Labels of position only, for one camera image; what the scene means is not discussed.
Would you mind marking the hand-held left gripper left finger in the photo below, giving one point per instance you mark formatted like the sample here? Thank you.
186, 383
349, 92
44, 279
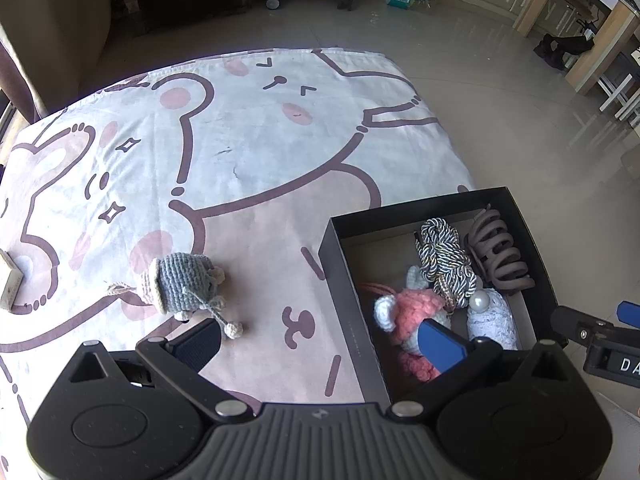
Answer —
200, 342

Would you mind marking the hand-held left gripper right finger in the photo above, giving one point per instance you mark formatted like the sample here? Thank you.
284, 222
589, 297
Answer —
440, 347

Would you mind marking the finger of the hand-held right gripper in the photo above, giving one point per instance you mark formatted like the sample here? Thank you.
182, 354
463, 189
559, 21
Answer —
630, 312
575, 322

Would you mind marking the pink crochet bunny doll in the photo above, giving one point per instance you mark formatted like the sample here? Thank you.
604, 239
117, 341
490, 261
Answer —
415, 310

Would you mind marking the grey crochet toy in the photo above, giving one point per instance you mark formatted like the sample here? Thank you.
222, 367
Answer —
182, 277

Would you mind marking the black box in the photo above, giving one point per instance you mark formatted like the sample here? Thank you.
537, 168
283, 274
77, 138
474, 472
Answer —
350, 310

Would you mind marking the dark hair claw clip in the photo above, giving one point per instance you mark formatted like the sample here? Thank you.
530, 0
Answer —
495, 255

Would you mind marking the beige tissue packet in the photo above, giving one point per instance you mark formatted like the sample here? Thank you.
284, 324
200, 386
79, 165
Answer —
10, 285

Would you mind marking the printed blanket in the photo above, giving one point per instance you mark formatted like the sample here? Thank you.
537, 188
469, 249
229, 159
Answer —
250, 135

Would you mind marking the white chair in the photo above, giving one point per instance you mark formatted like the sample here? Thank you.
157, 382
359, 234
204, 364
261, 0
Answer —
622, 87

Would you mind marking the wooden table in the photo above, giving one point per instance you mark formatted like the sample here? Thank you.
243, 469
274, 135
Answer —
600, 50

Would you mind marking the black bag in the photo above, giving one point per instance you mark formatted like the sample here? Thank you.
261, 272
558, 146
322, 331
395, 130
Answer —
562, 47

